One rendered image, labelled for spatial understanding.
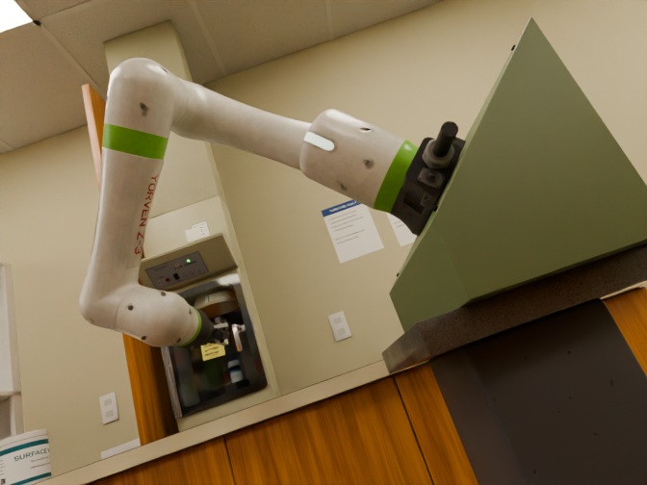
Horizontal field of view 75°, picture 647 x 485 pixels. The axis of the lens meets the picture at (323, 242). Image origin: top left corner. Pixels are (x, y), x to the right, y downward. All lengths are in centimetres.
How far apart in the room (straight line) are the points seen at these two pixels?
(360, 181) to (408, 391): 61
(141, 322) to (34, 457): 80
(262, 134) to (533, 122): 54
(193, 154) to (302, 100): 79
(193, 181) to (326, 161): 106
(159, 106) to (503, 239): 65
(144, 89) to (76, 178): 172
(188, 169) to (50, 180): 106
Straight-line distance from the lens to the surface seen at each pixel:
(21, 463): 160
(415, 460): 115
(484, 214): 52
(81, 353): 223
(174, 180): 174
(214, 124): 98
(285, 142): 91
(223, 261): 149
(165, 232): 167
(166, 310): 87
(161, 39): 219
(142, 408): 148
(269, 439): 116
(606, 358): 65
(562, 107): 64
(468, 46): 255
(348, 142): 70
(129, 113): 88
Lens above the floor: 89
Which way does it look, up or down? 20 degrees up
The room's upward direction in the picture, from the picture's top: 20 degrees counter-clockwise
